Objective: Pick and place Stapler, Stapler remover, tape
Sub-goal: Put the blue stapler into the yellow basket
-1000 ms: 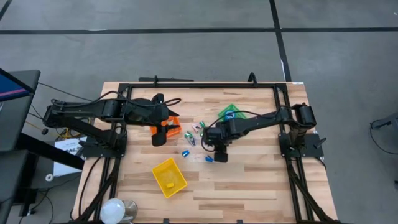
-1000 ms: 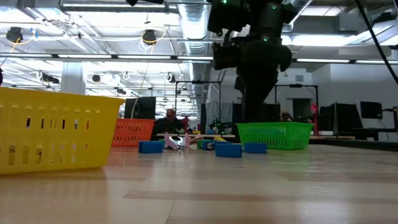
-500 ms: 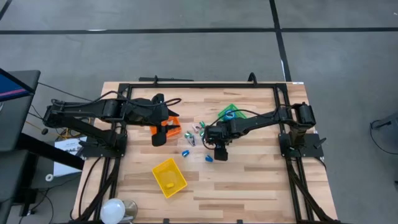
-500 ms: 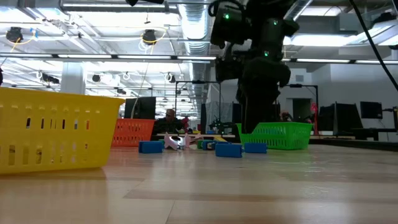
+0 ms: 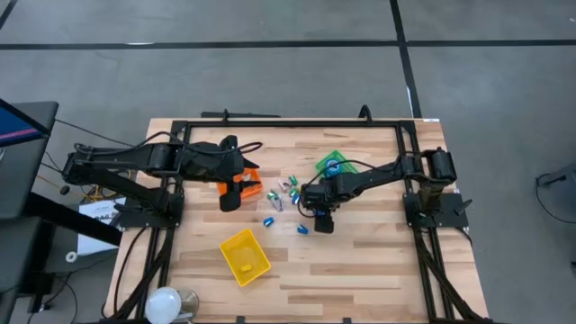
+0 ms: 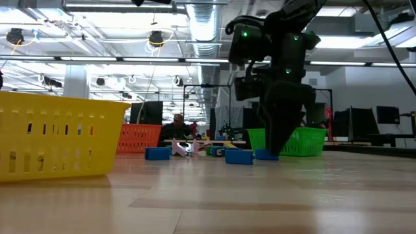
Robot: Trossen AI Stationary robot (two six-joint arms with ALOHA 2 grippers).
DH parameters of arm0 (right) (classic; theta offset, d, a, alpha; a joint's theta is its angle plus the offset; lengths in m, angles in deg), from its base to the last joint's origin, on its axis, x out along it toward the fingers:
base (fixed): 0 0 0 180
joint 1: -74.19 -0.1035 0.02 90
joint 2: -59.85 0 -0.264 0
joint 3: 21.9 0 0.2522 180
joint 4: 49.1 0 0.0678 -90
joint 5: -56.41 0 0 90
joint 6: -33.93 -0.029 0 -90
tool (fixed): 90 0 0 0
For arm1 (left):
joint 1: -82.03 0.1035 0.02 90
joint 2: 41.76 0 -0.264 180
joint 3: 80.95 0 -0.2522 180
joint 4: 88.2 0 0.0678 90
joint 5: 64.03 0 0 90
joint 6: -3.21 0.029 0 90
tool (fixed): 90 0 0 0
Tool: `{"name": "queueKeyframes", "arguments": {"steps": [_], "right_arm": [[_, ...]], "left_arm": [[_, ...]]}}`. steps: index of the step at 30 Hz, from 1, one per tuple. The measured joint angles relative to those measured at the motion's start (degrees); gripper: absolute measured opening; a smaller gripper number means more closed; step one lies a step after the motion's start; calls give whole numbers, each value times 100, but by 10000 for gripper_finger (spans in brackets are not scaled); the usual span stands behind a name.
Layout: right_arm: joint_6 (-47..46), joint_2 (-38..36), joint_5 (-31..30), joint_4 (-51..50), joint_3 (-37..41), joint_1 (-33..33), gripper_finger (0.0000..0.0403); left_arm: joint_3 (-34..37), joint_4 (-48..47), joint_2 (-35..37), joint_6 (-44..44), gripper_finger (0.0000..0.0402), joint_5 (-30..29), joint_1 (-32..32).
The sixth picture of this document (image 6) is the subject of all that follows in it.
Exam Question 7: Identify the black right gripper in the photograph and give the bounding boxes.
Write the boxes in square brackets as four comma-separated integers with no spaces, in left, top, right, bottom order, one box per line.
[259,79,317,157]

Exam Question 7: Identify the lilac staple remover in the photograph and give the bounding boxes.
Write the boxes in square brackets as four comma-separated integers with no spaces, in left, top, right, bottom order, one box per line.
[171,137,200,158]

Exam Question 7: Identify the green plastic basket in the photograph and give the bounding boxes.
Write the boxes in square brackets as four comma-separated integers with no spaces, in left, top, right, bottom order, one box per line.
[246,127,328,157]

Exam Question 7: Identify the wooden background table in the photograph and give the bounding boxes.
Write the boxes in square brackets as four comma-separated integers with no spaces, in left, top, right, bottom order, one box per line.
[164,139,247,146]

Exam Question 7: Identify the red stand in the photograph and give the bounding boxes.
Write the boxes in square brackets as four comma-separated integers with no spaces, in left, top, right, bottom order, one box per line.
[324,107,333,142]

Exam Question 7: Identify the black panel screens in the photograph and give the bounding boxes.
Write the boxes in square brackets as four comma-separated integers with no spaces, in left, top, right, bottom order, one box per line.
[333,107,380,137]

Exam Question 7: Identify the person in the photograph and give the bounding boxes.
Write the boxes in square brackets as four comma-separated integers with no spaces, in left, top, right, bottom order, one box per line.
[160,113,193,141]

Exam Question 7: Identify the small black monitor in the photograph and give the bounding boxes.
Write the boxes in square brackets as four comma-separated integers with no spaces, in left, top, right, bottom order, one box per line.
[376,105,401,125]

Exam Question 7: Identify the large black monitor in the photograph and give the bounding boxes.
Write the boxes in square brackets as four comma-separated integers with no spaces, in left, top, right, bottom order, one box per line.
[129,101,164,125]

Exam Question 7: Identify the orange plastic basket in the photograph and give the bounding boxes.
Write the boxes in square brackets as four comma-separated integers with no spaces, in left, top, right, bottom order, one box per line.
[116,123,163,155]

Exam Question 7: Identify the white column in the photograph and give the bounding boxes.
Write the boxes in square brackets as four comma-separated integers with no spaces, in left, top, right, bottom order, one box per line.
[63,64,91,99]

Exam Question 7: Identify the yellow plastic basket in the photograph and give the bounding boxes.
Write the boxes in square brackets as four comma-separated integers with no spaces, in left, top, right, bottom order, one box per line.
[0,92,131,183]

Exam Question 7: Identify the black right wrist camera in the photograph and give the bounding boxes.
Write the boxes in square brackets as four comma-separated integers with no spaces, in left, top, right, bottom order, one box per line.
[233,75,261,102]

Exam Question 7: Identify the black background rig frame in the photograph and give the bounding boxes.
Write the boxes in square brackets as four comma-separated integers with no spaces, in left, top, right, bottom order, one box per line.
[315,87,333,129]
[182,83,232,131]

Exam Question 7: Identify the silver round air duct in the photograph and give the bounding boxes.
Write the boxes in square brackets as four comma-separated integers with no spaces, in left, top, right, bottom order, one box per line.
[185,0,222,114]

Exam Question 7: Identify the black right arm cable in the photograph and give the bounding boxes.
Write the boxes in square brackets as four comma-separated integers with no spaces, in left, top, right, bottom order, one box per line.
[362,0,416,98]

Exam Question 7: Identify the long ceiling light rail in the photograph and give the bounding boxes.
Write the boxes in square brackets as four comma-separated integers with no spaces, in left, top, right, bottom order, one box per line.
[0,56,416,68]

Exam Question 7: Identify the black ceiling camera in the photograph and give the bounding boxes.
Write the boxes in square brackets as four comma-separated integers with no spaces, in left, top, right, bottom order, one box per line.
[5,27,40,46]
[148,29,176,49]

